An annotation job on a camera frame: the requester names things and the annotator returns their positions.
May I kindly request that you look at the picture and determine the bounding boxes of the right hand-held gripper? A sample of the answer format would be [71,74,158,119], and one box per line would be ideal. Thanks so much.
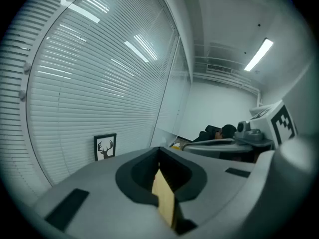
[183,100,299,154]

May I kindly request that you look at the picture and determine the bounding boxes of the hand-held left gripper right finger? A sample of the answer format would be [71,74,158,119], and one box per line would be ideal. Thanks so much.
[159,147,255,235]

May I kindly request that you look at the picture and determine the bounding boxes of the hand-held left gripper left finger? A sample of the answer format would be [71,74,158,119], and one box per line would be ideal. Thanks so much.
[32,147,180,237]

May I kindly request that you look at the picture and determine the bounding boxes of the round wooden table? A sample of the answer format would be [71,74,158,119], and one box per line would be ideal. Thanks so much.
[151,168,176,230]

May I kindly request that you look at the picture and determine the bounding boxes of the black framed deer picture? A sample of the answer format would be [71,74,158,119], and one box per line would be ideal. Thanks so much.
[93,132,117,162]

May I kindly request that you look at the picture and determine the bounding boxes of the ceiling air vent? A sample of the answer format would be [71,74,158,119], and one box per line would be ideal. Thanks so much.
[206,63,234,75]

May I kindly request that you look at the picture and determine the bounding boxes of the white window blinds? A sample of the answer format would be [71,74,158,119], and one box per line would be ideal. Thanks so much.
[0,0,192,201]

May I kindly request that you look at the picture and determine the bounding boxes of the long ceiling light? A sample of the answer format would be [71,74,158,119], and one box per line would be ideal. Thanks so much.
[243,38,274,72]

